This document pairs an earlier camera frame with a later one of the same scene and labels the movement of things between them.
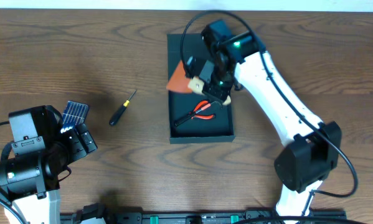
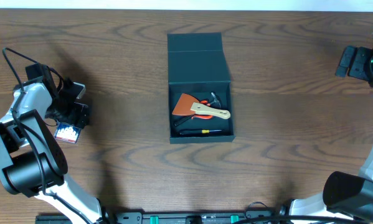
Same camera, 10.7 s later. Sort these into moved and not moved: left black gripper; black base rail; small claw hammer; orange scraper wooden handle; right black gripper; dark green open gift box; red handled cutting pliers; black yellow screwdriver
Moved: black yellow screwdriver; right black gripper; orange scraper wooden handle; left black gripper
Not moved: small claw hammer; black base rail; dark green open gift box; red handled cutting pliers
